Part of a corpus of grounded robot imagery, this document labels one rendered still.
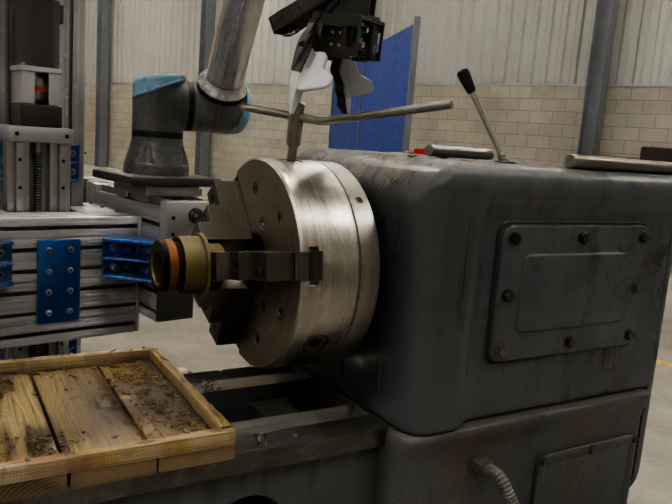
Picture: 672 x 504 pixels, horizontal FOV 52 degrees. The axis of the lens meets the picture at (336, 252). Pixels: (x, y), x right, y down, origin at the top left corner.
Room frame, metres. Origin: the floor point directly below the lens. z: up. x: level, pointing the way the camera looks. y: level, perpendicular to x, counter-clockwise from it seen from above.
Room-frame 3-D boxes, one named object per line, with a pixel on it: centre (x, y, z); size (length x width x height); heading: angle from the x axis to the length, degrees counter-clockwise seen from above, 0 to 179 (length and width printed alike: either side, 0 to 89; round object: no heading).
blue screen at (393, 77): (7.99, -0.17, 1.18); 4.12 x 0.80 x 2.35; 11
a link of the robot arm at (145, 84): (1.62, 0.43, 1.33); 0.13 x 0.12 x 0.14; 113
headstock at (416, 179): (1.25, -0.25, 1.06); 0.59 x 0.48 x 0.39; 121
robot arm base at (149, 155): (1.62, 0.44, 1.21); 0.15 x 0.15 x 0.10
